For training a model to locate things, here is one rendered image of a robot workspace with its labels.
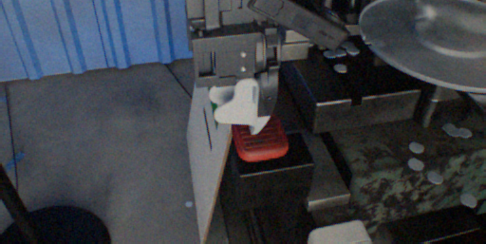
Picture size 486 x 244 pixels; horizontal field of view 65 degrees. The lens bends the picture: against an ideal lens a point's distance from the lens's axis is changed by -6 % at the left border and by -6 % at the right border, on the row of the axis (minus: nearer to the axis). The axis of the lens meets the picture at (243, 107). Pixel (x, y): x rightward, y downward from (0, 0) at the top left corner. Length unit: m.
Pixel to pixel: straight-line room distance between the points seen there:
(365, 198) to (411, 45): 0.24
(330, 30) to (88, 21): 1.58
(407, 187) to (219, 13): 0.43
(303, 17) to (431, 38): 0.30
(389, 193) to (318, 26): 0.35
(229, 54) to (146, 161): 1.16
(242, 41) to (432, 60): 0.31
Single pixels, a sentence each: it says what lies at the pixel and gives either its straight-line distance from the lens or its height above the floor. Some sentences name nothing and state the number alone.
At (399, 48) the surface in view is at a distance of 0.60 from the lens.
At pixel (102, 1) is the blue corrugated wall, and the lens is 1.85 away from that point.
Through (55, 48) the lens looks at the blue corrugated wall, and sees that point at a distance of 1.99.
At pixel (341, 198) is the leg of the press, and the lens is 0.56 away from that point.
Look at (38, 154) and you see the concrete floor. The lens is 1.68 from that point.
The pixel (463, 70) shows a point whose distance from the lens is 0.59.
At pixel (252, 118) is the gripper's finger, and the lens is 0.43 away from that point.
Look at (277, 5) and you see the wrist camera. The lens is 0.37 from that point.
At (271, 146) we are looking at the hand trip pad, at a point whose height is 0.74.
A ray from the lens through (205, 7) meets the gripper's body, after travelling 0.36.
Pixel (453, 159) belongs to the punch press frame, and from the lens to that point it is 0.67.
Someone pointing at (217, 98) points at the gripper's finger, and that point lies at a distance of 0.46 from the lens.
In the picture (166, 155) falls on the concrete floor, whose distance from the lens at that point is 1.51.
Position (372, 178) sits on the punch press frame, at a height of 0.63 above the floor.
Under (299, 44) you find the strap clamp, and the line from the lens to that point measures 0.67.
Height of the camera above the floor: 1.07
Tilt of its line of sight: 39 degrees down
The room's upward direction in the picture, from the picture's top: straight up
